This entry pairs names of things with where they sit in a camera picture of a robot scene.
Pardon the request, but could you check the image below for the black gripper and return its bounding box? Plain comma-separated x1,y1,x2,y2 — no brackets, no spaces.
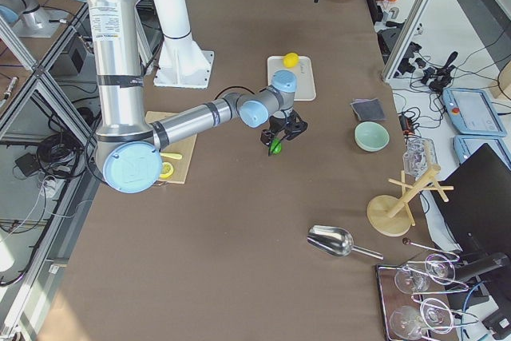
260,110,308,146

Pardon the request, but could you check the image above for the green lime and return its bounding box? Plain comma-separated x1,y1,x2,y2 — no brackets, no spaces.
268,138,282,156

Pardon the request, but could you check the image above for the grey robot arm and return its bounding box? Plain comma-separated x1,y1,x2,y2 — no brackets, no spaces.
1,0,58,38

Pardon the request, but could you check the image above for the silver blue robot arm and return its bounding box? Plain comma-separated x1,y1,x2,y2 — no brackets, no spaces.
78,0,307,193

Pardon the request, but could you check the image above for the white rectangular tray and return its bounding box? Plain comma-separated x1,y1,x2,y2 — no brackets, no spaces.
266,54,317,102

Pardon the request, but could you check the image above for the wooden cutting board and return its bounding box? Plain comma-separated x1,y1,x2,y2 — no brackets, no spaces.
155,135,197,185

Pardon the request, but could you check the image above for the mint green bowl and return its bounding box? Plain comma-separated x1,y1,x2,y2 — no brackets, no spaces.
355,121,390,152

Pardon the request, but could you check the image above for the dark grey folded cloth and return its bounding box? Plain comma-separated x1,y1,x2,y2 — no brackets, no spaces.
351,98,386,122

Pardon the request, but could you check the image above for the metal scoop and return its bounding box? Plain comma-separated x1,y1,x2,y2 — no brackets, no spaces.
307,224,384,260

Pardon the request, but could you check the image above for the wooden mug tree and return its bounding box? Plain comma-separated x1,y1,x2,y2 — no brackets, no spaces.
366,163,454,236

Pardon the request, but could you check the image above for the clear glass mug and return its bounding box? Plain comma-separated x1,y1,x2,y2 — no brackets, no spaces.
403,137,438,179

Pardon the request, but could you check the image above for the small brown spoon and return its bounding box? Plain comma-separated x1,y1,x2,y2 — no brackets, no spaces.
402,237,459,256

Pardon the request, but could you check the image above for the lower teach pendant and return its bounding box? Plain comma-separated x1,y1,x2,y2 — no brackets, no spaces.
453,135,510,167

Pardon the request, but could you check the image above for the teach pendant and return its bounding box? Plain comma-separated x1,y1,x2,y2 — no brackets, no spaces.
442,88,507,137
453,135,510,167

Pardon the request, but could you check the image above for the upper left wine glass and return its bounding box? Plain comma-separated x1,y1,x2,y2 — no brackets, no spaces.
394,268,430,295

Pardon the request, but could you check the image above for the wine glass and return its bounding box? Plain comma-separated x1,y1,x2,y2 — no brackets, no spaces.
394,268,430,295
424,253,455,286
390,305,427,340
420,298,454,334

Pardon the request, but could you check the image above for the upper teach pendant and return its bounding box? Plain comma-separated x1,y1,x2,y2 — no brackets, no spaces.
442,88,507,137

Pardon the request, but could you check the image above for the upper right wine glass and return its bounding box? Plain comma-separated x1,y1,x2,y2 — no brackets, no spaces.
424,253,455,286

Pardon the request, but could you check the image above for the black monitor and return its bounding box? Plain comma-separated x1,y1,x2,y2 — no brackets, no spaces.
435,144,510,255

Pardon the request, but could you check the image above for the lower left wine glass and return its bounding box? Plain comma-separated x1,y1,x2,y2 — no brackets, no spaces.
390,305,427,340

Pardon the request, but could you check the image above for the lower right wine glass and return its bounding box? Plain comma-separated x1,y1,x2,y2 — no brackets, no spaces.
420,298,454,334

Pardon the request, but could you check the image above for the yellow knife handle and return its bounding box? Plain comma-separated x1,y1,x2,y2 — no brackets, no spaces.
160,153,183,161

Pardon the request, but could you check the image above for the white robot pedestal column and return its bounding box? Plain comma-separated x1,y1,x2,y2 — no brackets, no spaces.
153,0,214,89

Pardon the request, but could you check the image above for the aluminium frame post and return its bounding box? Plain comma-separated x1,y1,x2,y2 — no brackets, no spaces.
382,0,430,82

